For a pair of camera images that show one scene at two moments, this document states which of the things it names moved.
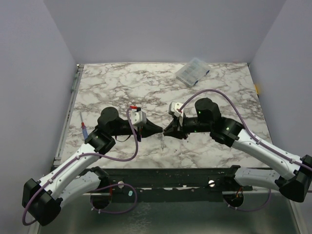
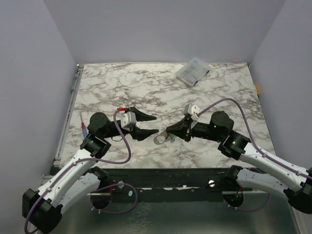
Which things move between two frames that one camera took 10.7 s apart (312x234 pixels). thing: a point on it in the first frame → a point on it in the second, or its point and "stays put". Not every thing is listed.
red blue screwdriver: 85,132 stays put
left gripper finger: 151,127 → 140,116
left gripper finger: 146,132 stays put
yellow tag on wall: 256,89 stays put
